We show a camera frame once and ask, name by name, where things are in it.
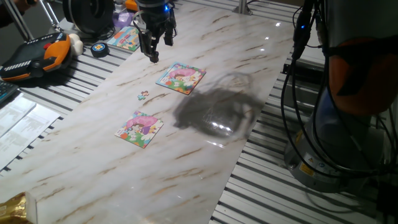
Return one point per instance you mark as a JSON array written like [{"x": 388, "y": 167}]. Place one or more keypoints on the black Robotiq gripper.
[{"x": 154, "y": 15}]

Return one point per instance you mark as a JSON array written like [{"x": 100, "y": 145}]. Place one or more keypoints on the small jigsaw puzzle piece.
[{"x": 142, "y": 96}]

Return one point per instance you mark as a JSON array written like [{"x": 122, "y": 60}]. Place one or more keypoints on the black puck with blue sticker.
[{"x": 99, "y": 50}]

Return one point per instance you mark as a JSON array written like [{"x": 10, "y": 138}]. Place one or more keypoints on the forearm in maroon sleeve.
[{"x": 7, "y": 17}]

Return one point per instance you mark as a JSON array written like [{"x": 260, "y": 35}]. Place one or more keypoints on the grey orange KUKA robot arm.
[{"x": 342, "y": 18}]

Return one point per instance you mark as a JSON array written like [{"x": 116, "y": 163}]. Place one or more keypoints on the blue orange jigsaw puzzle board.
[{"x": 124, "y": 39}]

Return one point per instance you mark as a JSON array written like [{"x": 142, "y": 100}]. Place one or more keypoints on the colourful cartoon jigsaw puzzle board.
[
  {"x": 139, "y": 129},
  {"x": 181, "y": 77}
]

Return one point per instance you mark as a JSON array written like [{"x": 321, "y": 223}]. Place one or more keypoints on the person's bare hand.
[{"x": 25, "y": 4}]

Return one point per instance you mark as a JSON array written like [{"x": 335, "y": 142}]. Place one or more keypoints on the purple plastic item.
[{"x": 122, "y": 19}]

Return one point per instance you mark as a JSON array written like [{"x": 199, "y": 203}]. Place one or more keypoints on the orange plastic item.
[{"x": 132, "y": 4}]

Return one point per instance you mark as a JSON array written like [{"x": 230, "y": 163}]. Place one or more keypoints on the black filament spool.
[{"x": 88, "y": 15}]

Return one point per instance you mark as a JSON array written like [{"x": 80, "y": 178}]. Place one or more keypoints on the thin grey metal bar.
[{"x": 49, "y": 15}]

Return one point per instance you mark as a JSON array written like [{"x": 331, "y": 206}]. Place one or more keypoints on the orange black teach pendant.
[{"x": 34, "y": 59}]

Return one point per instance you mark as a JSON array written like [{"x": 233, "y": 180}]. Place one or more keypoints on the thick grey metal bar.
[{"x": 18, "y": 20}]

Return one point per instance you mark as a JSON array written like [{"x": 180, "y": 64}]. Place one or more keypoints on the black metal bar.
[{"x": 306, "y": 73}]

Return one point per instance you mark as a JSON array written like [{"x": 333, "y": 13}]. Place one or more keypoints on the printed white paper sheet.
[
  {"x": 14, "y": 113},
  {"x": 28, "y": 133}
]

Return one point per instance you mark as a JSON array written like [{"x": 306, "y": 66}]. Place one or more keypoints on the small white carton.
[{"x": 31, "y": 208}]

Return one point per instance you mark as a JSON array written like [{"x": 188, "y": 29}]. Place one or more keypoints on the gold foil bag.
[{"x": 12, "y": 210}]

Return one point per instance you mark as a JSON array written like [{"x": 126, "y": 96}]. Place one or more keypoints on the aluminium profile post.
[{"x": 242, "y": 7}]

